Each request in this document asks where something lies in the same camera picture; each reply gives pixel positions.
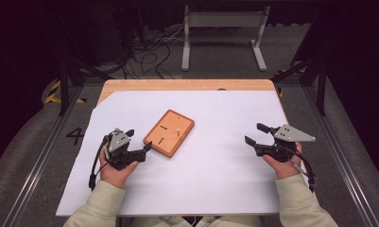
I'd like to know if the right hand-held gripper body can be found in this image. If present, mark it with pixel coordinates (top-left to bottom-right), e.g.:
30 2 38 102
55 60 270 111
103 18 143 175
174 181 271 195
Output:
254 123 317 164

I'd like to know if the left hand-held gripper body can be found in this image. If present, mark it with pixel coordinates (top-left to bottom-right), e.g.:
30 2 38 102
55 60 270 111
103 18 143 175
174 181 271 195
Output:
102 127 147 171

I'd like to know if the wooden tray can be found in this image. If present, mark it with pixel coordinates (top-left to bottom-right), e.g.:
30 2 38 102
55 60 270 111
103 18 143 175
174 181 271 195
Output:
142 109 197 159

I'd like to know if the person's left hand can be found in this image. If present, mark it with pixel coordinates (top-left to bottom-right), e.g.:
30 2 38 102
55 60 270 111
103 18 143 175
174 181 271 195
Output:
98 150 140 190

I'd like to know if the person's right hand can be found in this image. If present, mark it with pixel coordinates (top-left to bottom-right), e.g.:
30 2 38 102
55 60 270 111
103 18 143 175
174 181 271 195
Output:
262 141 304 181

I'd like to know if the white paper sheet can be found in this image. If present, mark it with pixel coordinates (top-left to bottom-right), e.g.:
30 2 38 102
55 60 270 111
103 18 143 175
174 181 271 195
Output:
55 90 312 218

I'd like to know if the person's right leg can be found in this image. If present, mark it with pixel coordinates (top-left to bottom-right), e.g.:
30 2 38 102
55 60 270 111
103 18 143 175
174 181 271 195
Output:
197 215 263 227

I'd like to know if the white metal stand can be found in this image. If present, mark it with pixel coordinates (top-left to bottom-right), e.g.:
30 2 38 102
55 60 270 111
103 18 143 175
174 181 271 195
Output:
181 5 271 72

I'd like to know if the left hand-held gripper black cable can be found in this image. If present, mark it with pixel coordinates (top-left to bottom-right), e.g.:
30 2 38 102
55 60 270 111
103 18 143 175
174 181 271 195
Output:
88 135 111 192

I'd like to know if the hand-held gripper black cable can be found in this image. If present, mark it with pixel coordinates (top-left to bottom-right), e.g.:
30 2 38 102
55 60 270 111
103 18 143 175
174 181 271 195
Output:
284 146 318 193
88 135 111 192

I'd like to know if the right hand-held gripper black cable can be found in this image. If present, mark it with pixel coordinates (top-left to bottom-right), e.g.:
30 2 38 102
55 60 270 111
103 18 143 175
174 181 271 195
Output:
284 146 318 193

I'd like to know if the black metal frame stand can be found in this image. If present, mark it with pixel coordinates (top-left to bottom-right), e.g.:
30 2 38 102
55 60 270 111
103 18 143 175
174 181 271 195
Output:
270 56 329 116
58 56 113 117

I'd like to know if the aluminium rail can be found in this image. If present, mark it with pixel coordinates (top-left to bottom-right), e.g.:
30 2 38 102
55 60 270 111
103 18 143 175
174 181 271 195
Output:
301 84 379 227
1 83 85 227

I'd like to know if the tangle of black floor cables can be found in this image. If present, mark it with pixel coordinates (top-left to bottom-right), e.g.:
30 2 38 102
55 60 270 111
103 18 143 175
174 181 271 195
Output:
98 25 186 80

